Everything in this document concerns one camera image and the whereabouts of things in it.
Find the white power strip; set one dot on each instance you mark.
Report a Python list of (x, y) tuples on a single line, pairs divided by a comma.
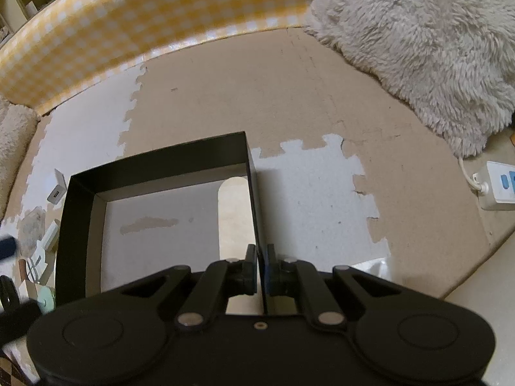
[(499, 187)]

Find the clear plastic bag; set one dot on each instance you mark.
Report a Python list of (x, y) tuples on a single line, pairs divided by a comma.
[(370, 267)]

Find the white foam puzzle mat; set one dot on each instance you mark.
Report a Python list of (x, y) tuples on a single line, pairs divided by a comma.
[(314, 193), (88, 136)]

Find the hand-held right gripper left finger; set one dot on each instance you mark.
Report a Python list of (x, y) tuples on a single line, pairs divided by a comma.
[(252, 269)]

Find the cream fluffy cushion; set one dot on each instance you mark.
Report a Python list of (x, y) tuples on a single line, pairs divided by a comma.
[(14, 148)]

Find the flat wooden stick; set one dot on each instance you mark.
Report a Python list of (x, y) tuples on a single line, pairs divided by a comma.
[(237, 217)]

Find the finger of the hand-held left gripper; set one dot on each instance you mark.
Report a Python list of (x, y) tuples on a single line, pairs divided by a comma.
[(6, 247), (18, 317)]

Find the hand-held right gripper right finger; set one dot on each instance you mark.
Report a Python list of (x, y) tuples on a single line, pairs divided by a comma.
[(267, 269)]

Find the white fluffy blanket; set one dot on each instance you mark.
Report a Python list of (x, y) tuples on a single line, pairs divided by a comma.
[(422, 48)]

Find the white ribbed cylinder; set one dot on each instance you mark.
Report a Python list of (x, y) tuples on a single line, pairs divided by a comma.
[(50, 235)]

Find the white plug charger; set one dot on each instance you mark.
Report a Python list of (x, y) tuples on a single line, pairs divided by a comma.
[(56, 191)]

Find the yellow checked bed sheet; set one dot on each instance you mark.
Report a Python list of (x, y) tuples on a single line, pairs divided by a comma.
[(120, 28)]

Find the small white box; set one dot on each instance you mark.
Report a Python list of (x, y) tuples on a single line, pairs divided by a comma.
[(36, 264)]

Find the black box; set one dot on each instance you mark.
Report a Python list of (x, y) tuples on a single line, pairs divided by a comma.
[(161, 152)]

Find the beige foam puzzle mat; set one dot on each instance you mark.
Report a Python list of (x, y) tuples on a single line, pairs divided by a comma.
[(281, 88)]

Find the white shelf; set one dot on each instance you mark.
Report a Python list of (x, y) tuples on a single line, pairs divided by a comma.
[(24, 4)]

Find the mint green round item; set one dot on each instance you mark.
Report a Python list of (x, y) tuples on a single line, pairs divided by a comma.
[(45, 299)]

